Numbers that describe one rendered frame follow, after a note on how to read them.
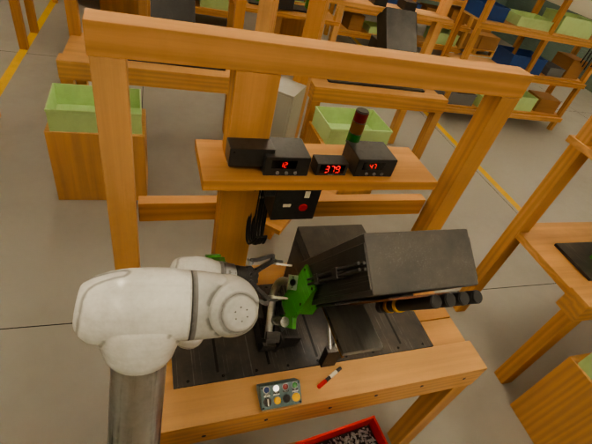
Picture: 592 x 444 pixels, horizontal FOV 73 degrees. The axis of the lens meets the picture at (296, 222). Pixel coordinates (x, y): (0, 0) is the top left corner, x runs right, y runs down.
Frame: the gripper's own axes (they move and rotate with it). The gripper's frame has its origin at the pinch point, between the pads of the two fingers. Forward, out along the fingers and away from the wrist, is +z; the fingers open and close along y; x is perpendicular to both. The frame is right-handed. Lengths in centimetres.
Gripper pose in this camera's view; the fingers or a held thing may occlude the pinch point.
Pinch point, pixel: (284, 281)
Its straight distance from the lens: 148.8
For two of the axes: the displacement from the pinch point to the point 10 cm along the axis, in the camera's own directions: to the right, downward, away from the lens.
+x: -5.0, 0.3, 8.6
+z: 8.5, 1.6, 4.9
